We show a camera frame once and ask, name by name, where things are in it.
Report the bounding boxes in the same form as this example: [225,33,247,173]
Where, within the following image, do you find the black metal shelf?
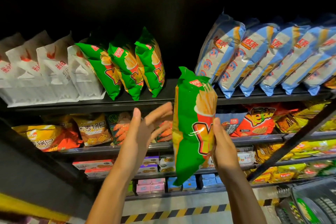
[0,0,336,224]

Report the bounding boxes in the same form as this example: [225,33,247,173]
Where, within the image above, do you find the orange yellow snack bag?
[12,121,82,153]

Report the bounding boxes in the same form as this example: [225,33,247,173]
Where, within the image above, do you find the person's left hand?
[118,101,174,172]

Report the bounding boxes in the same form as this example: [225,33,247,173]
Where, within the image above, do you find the person's right forearm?
[218,168,267,224]

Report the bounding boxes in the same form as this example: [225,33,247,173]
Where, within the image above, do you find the row of green snack bags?
[75,27,166,101]

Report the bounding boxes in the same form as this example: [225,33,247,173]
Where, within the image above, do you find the dark shrimp chip bags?
[105,111,132,146]
[152,119,174,143]
[215,112,247,137]

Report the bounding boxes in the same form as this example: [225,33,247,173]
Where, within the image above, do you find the row of plain white bags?
[0,30,106,106]

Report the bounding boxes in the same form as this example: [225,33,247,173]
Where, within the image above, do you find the person's right hand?
[210,118,239,177]

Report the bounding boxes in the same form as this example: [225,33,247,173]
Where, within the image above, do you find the black shopping basket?
[275,176,336,224]

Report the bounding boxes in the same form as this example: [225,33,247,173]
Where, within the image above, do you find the tan snack bag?
[71,113,113,147]

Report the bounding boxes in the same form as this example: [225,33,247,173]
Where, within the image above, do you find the row of small blue boxes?
[167,174,224,191]

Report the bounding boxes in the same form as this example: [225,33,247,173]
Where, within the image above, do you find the row of orange chip bags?
[233,103,292,138]

